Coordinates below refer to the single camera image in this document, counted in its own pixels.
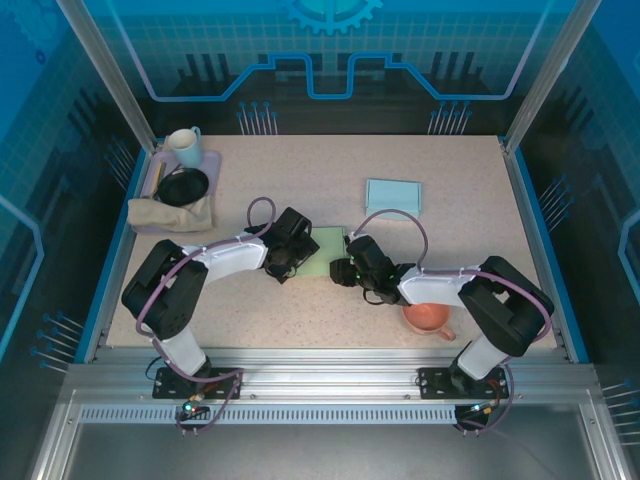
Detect black plate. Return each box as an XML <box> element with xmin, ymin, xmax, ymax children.
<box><xmin>156</xmin><ymin>168</ymin><xmax>210</xmax><ymax>206</ymax></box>

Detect lavender plastic tray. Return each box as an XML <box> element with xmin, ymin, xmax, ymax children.
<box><xmin>130</xmin><ymin>149</ymin><xmax>223</xmax><ymax>235</ymax></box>

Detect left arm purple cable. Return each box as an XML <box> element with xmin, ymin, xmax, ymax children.
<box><xmin>134</xmin><ymin>197</ymin><xmax>277</xmax><ymax>371</ymax></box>

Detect slotted white cable duct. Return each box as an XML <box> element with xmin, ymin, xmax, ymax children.
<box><xmin>79</xmin><ymin>405</ymin><xmax>461</xmax><ymax>426</ymax></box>

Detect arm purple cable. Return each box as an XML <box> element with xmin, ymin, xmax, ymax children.
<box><xmin>134</xmin><ymin>197</ymin><xmax>277</xmax><ymax>371</ymax></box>
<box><xmin>349</xmin><ymin>209</ymin><xmax>556</xmax><ymax>346</ymax></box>

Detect light green paper box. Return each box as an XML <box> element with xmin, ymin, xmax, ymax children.
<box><xmin>297</xmin><ymin>226</ymin><xmax>351</xmax><ymax>277</ymax></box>

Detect aluminium corner post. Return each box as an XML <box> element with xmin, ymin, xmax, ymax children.
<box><xmin>502</xmin><ymin>0</ymin><xmax>604</xmax><ymax>156</ymax></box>
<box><xmin>54</xmin><ymin>0</ymin><xmax>160</xmax><ymax>154</ymax></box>

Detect beige cloth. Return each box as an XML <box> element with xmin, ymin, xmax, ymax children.
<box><xmin>127</xmin><ymin>195</ymin><xmax>216</xmax><ymax>233</ymax></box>

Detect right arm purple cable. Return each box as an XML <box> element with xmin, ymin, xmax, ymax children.
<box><xmin>349</xmin><ymin>209</ymin><xmax>556</xmax><ymax>346</ymax></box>

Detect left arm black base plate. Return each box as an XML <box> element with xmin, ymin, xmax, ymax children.
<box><xmin>152</xmin><ymin>367</ymin><xmax>244</xmax><ymax>401</ymax></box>

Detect orange cup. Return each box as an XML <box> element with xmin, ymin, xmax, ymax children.
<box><xmin>402</xmin><ymin>302</ymin><xmax>457</xmax><ymax>342</ymax></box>

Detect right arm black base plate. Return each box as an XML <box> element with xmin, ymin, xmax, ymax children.
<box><xmin>417</xmin><ymin>366</ymin><xmax>519</xmax><ymax>400</ymax></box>

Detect pale blue mug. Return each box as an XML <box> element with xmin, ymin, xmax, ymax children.
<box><xmin>166</xmin><ymin>125</ymin><xmax>205</xmax><ymax>169</ymax></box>

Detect small LED circuit board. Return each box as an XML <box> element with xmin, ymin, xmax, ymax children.
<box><xmin>180</xmin><ymin>394</ymin><xmax>209</xmax><ymax>419</ymax></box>
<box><xmin>464</xmin><ymin>399</ymin><xmax>501</xmax><ymax>419</ymax></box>

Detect aluminium side rail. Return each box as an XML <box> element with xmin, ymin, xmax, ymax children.
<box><xmin>499</xmin><ymin>137</ymin><xmax>576</xmax><ymax>361</ymax></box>

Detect yellow wooden stick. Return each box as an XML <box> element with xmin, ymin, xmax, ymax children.
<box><xmin>149</xmin><ymin>162</ymin><xmax>167</xmax><ymax>199</ymax></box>

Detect aluminium frame rail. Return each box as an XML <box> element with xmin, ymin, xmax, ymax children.
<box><xmin>64</xmin><ymin>347</ymin><xmax>599</xmax><ymax>407</ymax></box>

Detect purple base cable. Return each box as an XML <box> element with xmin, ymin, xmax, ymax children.
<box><xmin>457</xmin><ymin>363</ymin><xmax>519</xmax><ymax>436</ymax></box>
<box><xmin>172</xmin><ymin>367</ymin><xmax>246</xmax><ymax>437</ymax></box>

